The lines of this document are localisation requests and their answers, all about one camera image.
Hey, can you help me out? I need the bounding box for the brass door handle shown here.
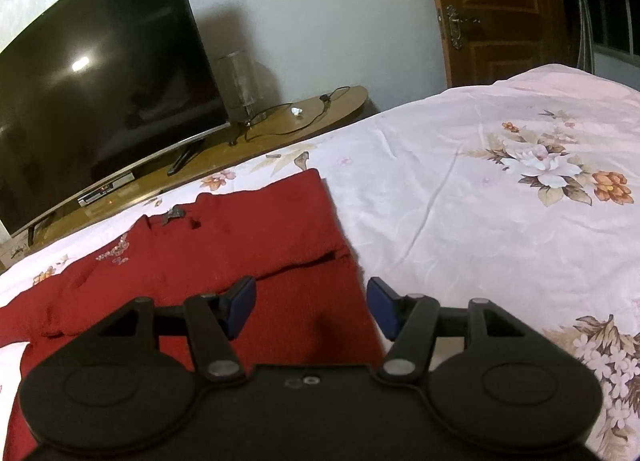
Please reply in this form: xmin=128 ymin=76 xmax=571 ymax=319
xmin=445 ymin=5 xmax=481 ymax=49

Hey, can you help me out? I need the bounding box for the dark window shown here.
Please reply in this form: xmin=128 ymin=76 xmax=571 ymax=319
xmin=590 ymin=0 xmax=640 ymax=69

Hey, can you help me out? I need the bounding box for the floral white bedsheet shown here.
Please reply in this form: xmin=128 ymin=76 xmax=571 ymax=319
xmin=0 ymin=63 xmax=640 ymax=461

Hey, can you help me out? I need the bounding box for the black flat screen television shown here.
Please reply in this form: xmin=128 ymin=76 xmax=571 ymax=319
xmin=0 ymin=0 xmax=233 ymax=238

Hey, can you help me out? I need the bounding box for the silver set-top box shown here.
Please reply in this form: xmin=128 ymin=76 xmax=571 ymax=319
xmin=77 ymin=172 xmax=138 ymax=206

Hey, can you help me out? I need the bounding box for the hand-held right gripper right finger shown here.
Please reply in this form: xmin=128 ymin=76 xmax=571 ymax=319
xmin=366 ymin=277 xmax=532 ymax=384

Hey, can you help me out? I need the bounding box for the black cable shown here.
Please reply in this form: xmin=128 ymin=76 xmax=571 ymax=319
xmin=229 ymin=86 xmax=352 ymax=146

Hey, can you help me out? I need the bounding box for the wooden television stand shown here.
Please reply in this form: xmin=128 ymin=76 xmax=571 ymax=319
xmin=0 ymin=86 xmax=371 ymax=272

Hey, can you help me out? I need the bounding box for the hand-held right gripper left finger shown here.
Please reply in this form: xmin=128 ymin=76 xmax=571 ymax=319
xmin=96 ymin=276 xmax=258 ymax=384

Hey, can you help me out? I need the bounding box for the tied curtain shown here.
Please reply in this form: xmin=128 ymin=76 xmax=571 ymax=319
xmin=570 ymin=0 xmax=596 ymax=72

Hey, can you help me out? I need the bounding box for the red knit sweater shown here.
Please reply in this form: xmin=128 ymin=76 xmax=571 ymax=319
xmin=0 ymin=168 xmax=388 ymax=461

